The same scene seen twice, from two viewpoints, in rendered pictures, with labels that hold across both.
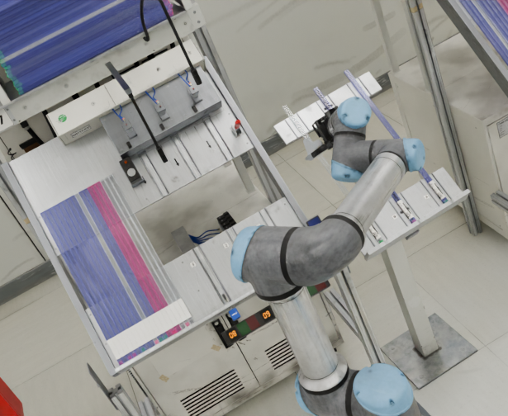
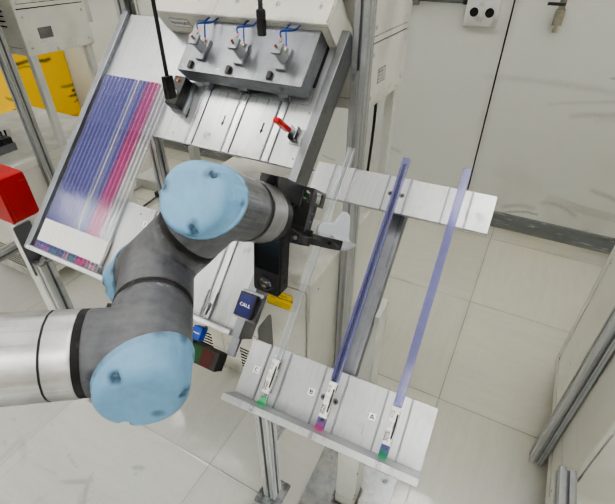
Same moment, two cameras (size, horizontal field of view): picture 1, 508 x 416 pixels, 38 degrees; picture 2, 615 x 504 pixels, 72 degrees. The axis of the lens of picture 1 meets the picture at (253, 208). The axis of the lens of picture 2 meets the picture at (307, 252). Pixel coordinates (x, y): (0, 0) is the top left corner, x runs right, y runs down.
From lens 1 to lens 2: 1.54 m
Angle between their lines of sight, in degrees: 30
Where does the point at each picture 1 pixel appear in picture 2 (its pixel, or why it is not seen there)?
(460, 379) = not seen: outside the picture
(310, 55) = (597, 176)
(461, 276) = (464, 477)
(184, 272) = (133, 224)
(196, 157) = (241, 130)
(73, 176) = (152, 63)
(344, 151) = (132, 247)
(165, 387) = not seen: hidden behind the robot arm
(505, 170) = (608, 467)
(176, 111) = (253, 64)
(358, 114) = (183, 204)
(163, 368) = not seen: hidden behind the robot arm
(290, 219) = (247, 271)
